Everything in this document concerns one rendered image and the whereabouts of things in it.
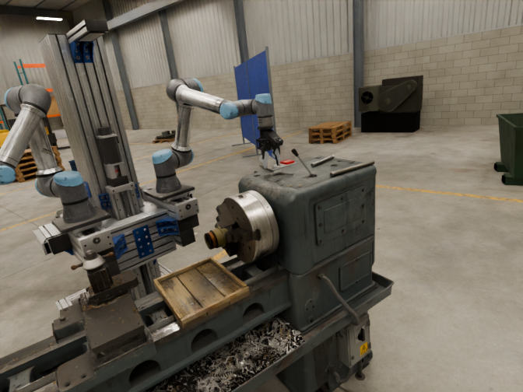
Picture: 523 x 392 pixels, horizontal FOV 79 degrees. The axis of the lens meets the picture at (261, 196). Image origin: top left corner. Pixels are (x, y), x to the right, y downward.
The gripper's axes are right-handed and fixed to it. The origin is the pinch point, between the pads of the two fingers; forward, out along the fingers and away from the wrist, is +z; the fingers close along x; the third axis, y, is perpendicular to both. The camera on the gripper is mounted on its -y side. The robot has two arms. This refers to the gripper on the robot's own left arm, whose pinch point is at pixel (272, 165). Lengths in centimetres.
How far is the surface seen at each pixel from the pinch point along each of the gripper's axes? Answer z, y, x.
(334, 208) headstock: 18.3, -33.0, -9.3
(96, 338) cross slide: 33, -27, 96
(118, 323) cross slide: 33, -25, 88
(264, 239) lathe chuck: 22.4, -27.8, 27.5
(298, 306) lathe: 61, -32, 16
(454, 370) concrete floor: 129, -68, -68
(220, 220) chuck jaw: 15.4, -9.4, 37.6
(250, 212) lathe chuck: 10.5, -23.1, 29.5
